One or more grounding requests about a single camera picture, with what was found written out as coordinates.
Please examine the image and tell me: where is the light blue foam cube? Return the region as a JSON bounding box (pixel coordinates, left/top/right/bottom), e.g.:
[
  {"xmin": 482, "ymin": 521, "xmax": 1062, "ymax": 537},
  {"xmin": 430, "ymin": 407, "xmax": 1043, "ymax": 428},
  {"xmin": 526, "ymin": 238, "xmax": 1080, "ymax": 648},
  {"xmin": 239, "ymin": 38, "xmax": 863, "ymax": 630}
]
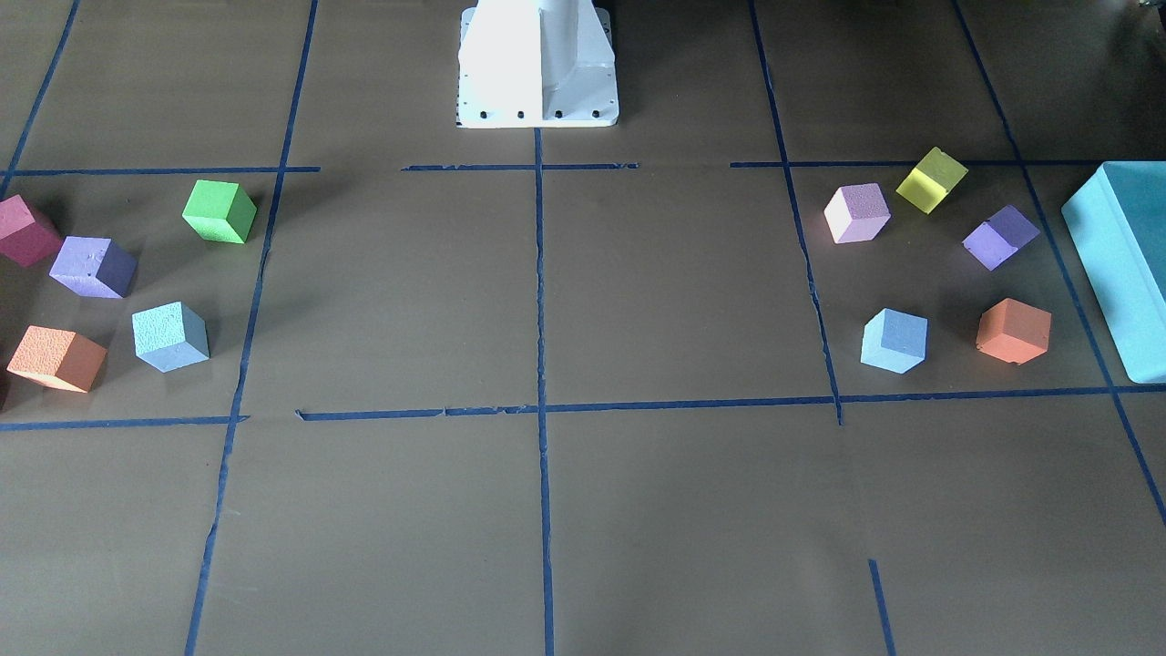
[
  {"xmin": 859, "ymin": 308, "xmax": 929, "ymax": 374},
  {"xmin": 129, "ymin": 302, "xmax": 210, "ymax": 373}
]

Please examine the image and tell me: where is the pink foam cube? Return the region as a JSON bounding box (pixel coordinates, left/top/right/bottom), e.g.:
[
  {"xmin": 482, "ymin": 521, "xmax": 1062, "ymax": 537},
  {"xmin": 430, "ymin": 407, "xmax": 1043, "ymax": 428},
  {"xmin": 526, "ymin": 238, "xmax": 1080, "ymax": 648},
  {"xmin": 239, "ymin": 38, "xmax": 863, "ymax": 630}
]
[{"xmin": 823, "ymin": 182, "xmax": 892, "ymax": 244}]

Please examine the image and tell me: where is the green foam cube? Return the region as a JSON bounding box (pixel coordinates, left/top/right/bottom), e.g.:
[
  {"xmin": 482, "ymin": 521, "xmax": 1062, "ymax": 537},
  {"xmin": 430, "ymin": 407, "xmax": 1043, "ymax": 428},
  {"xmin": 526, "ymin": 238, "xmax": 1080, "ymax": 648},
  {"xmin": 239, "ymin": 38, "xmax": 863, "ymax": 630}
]
[{"xmin": 180, "ymin": 179, "xmax": 257, "ymax": 244}]

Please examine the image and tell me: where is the teal foam box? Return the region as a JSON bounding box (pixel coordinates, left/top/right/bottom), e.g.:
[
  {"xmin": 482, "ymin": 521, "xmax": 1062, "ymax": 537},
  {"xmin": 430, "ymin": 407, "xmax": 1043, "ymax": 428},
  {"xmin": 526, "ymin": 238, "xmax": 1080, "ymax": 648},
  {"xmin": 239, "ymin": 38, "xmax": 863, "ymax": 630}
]
[{"xmin": 1062, "ymin": 160, "xmax": 1165, "ymax": 385}]

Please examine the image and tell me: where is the magenta foam cube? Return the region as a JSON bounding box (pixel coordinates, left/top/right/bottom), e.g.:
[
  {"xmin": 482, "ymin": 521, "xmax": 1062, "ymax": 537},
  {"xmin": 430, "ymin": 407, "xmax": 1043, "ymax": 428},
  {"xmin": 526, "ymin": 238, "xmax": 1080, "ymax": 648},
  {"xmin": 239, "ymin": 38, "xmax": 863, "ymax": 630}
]
[{"xmin": 1, "ymin": 195, "xmax": 64, "ymax": 267}]

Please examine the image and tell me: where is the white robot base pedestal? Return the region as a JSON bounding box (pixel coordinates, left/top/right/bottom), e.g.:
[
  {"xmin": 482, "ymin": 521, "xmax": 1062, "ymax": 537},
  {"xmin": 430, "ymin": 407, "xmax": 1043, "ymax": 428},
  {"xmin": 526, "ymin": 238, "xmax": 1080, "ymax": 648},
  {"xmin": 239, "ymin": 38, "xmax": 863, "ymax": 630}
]
[{"xmin": 455, "ymin": 1, "xmax": 620, "ymax": 129}]

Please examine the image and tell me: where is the purple foam cube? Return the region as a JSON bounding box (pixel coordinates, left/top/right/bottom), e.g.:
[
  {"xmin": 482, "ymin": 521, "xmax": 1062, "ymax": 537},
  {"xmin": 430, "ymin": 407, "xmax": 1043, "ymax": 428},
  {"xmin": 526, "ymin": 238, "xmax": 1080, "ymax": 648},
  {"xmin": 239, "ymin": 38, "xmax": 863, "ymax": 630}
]
[
  {"xmin": 962, "ymin": 204, "xmax": 1040, "ymax": 271},
  {"xmin": 49, "ymin": 237, "xmax": 138, "ymax": 299}
]

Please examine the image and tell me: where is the yellow foam cube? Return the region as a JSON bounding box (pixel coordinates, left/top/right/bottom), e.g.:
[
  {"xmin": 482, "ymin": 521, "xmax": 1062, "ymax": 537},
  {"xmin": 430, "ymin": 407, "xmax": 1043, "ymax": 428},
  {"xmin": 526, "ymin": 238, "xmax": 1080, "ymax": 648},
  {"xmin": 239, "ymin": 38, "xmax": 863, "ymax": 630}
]
[{"xmin": 895, "ymin": 147, "xmax": 967, "ymax": 216}]

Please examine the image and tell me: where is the orange foam cube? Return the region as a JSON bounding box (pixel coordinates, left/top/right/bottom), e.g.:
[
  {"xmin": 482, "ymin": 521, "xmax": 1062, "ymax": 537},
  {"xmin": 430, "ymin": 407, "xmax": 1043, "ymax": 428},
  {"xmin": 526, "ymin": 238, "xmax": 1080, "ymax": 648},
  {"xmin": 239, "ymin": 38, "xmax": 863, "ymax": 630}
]
[
  {"xmin": 6, "ymin": 325, "xmax": 107, "ymax": 394},
  {"xmin": 976, "ymin": 298, "xmax": 1052, "ymax": 364}
]

